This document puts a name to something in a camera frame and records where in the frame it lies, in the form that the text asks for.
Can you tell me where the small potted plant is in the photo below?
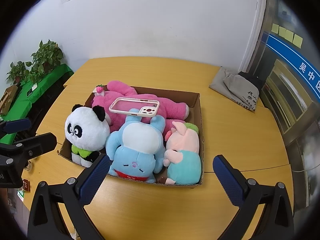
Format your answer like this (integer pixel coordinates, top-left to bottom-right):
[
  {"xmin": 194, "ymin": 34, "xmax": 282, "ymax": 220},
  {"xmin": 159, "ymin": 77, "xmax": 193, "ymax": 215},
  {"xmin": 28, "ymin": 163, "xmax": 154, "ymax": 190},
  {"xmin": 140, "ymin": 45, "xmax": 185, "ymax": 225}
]
[{"xmin": 5, "ymin": 61, "xmax": 33, "ymax": 84}]

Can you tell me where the pink phone case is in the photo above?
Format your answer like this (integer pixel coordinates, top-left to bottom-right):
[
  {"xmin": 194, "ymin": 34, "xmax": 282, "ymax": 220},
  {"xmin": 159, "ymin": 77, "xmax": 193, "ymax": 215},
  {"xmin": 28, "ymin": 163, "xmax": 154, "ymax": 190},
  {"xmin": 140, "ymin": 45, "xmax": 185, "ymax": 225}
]
[{"xmin": 109, "ymin": 97, "xmax": 160, "ymax": 117}]

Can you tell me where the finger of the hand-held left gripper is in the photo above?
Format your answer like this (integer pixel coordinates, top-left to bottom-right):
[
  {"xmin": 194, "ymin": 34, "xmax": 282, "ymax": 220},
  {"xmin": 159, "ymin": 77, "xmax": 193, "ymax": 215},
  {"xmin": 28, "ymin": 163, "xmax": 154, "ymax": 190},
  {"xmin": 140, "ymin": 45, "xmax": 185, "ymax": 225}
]
[
  {"xmin": 0, "ymin": 132, "xmax": 57, "ymax": 161},
  {"xmin": 0, "ymin": 117, "xmax": 32, "ymax": 138}
]

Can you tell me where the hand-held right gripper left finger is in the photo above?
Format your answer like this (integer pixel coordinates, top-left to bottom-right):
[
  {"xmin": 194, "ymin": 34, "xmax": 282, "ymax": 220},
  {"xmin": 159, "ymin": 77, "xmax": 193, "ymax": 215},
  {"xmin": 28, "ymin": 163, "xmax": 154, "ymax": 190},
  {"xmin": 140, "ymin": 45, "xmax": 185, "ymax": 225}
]
[{"xmin": 27, "ymin": 154, "xmax": 112, "ymax": 240}]

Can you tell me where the pink bear plush toy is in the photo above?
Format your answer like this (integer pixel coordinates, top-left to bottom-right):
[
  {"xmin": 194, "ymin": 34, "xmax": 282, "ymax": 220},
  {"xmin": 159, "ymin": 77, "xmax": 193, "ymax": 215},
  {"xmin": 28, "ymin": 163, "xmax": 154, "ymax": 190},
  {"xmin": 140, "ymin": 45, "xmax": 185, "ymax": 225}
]
[{"xmin": 91, "ymin": 80, "xmax": 190, "ymax": 135}]

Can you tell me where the blue plush toy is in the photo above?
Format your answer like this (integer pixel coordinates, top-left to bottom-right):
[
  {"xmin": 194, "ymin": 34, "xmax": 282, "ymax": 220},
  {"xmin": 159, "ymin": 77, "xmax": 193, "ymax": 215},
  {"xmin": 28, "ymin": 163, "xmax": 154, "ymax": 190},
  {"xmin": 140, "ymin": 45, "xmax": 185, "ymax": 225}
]
[{"xmin": 105, "ymin": 108, "xmax": 167, "ymax": 183}]

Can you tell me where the large potted plant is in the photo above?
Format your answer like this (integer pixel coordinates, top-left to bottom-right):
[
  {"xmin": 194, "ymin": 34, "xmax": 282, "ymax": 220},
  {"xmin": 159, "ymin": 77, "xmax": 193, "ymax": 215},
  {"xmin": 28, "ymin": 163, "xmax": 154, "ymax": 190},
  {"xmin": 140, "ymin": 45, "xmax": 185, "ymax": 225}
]
[{"xmin": 30, "ymin": 39, "xmax": 65, "ymax": 83}]

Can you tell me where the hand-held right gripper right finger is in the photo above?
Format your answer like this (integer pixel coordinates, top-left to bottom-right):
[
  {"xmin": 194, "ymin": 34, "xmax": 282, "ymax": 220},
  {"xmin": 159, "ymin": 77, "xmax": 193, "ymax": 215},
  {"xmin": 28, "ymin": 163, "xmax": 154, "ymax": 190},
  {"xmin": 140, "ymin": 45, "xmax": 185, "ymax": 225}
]
[{"xmin": 212, "ymin": 154, "xmax": 295, "ymax": 240}]

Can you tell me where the green tablecloth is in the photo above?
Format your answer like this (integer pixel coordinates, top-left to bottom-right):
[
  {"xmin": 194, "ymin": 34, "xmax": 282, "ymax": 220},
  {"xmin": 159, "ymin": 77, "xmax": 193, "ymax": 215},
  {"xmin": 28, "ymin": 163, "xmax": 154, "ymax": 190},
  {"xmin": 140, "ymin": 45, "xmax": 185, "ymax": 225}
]
[{"xmin": 0, "ymin": 64, "xmax": 74, "ymax": 145}]

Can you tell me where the panda plush toy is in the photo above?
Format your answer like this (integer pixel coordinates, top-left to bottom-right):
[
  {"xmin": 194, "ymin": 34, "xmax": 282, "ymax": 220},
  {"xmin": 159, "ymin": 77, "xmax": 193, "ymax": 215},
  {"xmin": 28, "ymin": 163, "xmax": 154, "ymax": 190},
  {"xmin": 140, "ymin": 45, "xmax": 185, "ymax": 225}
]
[{"xmin": 64, "ymin": 104, "xmax": 111, "ymax": 168}]

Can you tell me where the wooden desk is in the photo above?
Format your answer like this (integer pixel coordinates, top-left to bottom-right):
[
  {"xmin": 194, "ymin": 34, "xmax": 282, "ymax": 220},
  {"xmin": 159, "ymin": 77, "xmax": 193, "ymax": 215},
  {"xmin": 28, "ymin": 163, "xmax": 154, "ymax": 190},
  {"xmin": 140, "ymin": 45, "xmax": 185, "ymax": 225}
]
[{"xmin": 21, "ymin": 57, "xmax": 294, "ymax": 240}]

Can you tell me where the printed grey canvas bag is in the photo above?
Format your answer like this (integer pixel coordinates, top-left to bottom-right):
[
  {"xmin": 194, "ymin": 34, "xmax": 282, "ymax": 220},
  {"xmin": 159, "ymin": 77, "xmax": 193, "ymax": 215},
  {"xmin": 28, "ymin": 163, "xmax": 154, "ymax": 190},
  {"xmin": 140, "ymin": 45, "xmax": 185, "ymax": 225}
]
[{"xmin": 222, "ymin": 73, "xmax": 259, "ymax": 112}]

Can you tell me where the pink pig plush toy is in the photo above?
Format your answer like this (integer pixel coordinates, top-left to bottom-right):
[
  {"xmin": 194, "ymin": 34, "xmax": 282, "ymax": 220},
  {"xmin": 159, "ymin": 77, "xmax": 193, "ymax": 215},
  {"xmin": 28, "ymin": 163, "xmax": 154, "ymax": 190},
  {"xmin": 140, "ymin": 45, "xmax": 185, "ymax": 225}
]
[{"xmin": 163, "ymin": 121, "xmax": 202, "ymax": 185}]

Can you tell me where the blue door banner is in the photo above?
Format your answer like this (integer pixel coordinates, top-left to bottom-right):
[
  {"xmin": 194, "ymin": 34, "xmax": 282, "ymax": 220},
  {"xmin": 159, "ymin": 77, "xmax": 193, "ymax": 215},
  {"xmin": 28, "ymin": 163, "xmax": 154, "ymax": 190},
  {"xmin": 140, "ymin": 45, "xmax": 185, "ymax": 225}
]
[{"xmin": 265, "ymin": 31, "xmax": 320, "ymax": 98}]

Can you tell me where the brown cardboard piece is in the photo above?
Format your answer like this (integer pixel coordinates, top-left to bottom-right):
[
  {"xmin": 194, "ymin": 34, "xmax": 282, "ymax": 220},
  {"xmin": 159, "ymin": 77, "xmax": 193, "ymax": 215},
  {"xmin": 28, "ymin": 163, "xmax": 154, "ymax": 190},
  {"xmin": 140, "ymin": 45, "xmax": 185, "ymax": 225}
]
[{"xmin": 0, "ymin": 85, "xmax": 20, "ymax": 117}]

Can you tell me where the cardboard box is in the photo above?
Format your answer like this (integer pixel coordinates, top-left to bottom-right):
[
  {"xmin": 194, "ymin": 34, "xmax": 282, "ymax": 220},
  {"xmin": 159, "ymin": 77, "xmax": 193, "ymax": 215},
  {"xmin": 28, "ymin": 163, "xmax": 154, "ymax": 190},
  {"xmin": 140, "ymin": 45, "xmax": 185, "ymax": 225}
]
[{"xmin": 57, "ymin": 85, "xmax": 205, "ymax": 189}]

